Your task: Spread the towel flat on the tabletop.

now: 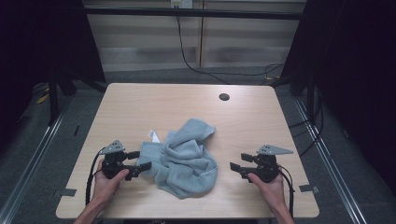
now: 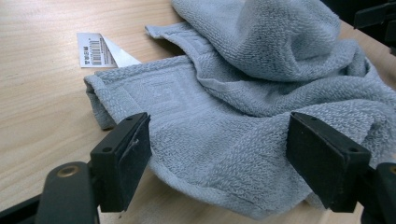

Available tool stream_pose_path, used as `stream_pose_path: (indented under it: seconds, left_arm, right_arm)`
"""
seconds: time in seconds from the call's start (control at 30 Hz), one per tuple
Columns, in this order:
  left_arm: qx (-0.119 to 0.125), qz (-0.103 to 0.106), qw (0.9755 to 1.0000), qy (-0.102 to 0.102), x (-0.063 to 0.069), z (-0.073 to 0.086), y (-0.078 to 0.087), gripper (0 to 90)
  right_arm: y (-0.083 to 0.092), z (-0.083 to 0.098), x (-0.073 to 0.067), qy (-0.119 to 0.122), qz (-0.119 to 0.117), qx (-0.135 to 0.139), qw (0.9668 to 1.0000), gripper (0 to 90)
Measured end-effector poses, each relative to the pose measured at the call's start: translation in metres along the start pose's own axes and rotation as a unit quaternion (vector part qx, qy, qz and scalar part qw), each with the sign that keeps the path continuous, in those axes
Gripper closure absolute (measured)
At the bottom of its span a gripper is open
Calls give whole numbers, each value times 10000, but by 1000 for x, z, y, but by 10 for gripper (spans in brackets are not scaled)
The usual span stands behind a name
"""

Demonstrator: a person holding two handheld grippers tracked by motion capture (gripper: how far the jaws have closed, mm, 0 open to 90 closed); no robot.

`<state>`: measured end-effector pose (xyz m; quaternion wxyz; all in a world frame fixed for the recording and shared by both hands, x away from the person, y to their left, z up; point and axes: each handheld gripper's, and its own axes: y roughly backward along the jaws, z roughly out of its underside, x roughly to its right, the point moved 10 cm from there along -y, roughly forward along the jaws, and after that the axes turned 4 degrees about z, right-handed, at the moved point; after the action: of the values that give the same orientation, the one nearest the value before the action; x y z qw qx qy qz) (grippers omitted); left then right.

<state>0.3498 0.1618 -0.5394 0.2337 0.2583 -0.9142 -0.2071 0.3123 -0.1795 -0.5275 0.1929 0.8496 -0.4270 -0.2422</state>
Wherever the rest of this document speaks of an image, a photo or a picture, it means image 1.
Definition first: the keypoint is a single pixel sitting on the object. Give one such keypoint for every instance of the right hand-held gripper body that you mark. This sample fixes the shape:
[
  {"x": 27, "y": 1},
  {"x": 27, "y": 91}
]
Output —
[{"x": 267, "y": 168}]

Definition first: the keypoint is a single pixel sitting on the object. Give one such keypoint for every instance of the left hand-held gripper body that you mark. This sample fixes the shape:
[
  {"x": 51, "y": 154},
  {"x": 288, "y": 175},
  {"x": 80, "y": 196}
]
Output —
[{"x": 112, "y": 161}]

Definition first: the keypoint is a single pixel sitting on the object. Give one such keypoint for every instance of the light blue towel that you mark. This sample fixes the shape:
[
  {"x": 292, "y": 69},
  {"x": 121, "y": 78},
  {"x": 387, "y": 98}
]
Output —
[{"x": 186, "y": 161}]

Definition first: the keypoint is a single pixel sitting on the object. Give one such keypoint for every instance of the person's right hand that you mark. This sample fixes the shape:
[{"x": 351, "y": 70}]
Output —
[{"x": 274, "y": 193}]

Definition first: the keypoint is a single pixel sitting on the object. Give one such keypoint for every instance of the person's left hand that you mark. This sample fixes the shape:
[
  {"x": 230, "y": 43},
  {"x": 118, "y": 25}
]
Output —
[{"x": 104, "y": 188}]

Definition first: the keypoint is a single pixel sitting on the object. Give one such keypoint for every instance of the grey tape strip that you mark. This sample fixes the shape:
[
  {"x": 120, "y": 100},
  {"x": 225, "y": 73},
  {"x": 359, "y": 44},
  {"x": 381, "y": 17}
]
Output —
[
  {"x": 68, "y": 192},
  {"x": 308, "y": 188}
]

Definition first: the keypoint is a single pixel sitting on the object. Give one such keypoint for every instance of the round black table grommet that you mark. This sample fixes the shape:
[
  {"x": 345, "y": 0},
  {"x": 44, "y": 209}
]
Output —
[{"x": 224, "y": 96}]

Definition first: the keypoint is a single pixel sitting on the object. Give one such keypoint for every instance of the yellow strip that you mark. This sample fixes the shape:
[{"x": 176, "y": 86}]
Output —
[{"x": 42, "y": 99}]

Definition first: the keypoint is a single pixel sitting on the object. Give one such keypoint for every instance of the black curtain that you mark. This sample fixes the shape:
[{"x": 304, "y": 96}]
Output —
[
  {"x": 358, "y": 77},
  {"x": 40, "y": 40}
]

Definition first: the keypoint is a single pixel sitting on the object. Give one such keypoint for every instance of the aluminium floor rail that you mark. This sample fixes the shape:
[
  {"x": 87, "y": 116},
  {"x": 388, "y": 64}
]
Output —
[
  {"x": 31, "y": 165},
  {"x": 330, "y": 165}
]

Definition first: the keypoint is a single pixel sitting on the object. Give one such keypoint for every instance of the black metal stand post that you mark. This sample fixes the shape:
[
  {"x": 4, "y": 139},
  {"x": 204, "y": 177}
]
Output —
[{"x": 53, "y": 99}]

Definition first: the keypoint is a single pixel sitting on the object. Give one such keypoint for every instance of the black horizontal frame bar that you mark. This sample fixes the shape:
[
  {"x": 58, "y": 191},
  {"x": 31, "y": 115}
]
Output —
[{"x": 193, "y": 13}]

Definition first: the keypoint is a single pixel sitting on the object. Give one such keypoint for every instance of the white wall socket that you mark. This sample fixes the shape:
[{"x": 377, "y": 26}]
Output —
[{"x": 182, "y": 3}]

